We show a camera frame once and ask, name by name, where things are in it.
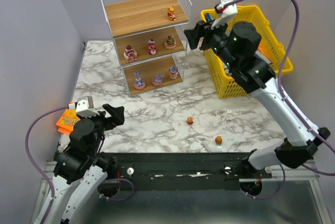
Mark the yellow plastic basket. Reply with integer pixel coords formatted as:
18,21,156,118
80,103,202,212
200,5,294,99

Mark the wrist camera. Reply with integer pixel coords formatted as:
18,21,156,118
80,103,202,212
211,0,238,29
68,96,99,118

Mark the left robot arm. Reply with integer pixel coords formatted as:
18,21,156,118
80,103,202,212
35,102,125,223

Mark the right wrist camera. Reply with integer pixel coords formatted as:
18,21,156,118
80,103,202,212
211,0,238,29

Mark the purple bunny orange cup toy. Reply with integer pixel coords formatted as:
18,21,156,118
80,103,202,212
169,65,178,79

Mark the red white cake toy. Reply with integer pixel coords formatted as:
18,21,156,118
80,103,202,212
124,45,138,63

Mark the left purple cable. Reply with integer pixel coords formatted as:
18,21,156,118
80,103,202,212
25,107,74,222

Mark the orange duck toy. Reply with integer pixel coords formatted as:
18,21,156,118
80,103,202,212
215,136,222,145

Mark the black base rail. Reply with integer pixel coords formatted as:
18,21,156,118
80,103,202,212
101,152,273,191

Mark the small orange box in basket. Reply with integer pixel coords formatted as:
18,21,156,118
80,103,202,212
258,46,264,54

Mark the orange sponge box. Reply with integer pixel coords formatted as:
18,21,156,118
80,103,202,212
56,102,80,136

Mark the pink strawberry cake toy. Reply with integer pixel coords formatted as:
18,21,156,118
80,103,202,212
164,35,176,49

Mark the white wire wooden shelf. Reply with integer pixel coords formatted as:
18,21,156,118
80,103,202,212
101,0,192,96

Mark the small orange bear toy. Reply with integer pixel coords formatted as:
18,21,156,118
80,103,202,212
187,117,193,125

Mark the pink bear toy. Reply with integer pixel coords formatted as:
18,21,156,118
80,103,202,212
147,39,157,55

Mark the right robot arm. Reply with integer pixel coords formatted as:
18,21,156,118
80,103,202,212
184,21,330,172

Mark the orange burger toy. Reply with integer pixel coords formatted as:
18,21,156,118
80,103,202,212
167,6,176,21

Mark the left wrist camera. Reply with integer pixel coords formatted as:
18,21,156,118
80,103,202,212
68,96,99,118

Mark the blue book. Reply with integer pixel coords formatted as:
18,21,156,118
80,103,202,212
204,13,213,22

